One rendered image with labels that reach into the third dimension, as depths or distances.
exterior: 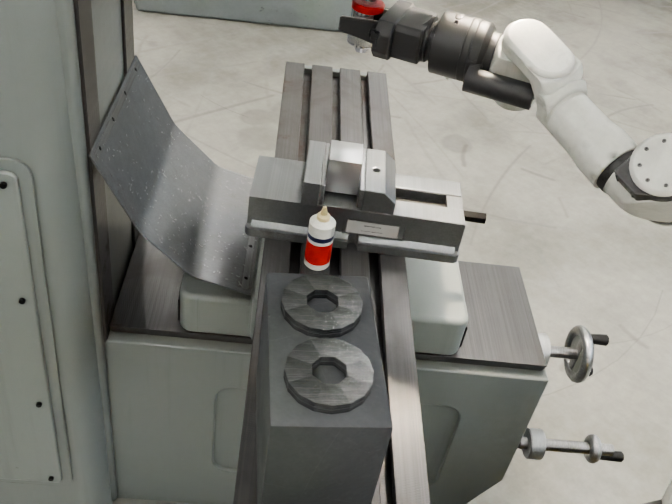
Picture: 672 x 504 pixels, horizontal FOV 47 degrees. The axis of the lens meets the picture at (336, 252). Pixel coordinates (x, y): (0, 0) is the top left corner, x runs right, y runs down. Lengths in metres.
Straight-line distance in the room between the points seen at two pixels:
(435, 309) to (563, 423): 1.08
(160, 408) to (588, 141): 0.91
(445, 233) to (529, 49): 0.34
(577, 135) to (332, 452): 0.51
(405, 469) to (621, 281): 2.05
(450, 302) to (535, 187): 1.95
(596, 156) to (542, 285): 1.78
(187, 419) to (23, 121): 0.68
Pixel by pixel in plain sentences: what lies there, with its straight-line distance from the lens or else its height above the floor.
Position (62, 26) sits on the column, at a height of 1.25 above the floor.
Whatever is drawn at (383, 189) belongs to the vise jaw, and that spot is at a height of 1.01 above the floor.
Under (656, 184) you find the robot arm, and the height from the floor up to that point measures 1.23.
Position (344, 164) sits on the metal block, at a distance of 1.19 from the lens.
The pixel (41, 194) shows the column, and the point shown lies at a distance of 1.14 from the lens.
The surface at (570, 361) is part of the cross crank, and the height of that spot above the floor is 0.58.
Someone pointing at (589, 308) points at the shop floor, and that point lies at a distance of 2.74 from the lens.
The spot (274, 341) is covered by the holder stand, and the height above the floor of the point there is 1.09.
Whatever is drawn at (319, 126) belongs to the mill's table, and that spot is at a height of 0.90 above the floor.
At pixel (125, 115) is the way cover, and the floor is 1.04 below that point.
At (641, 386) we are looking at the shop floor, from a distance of 2.56.
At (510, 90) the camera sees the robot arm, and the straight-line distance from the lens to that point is 1.06.
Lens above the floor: 1.68
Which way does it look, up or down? 39 degrees down
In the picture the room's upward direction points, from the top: 10 degrees clockwise
